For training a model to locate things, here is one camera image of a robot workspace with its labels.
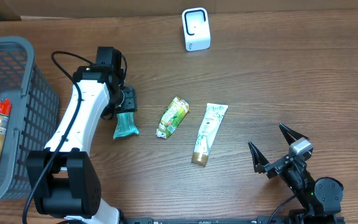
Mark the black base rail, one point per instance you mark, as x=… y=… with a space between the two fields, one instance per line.
x=258 y=220

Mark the white barcode scanner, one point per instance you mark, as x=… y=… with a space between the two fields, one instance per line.
x=196 y=29

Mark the green juice carton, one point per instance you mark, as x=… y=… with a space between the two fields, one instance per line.
x=172 y=117

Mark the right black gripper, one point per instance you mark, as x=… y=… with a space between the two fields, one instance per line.
x=261 y=162

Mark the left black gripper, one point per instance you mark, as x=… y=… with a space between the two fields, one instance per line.
x=132 y=104

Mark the grey plastic basket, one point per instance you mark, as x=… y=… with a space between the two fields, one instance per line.
x=34 y=113

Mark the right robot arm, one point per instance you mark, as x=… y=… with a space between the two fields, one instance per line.
x=313 y=201

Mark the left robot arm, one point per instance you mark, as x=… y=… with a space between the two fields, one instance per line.
x=63 y=180

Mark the teal snack packet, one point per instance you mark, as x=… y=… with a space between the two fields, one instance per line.
x=125 y=125

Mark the white cream tube gold cap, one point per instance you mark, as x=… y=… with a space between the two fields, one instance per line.
x=207 y=132

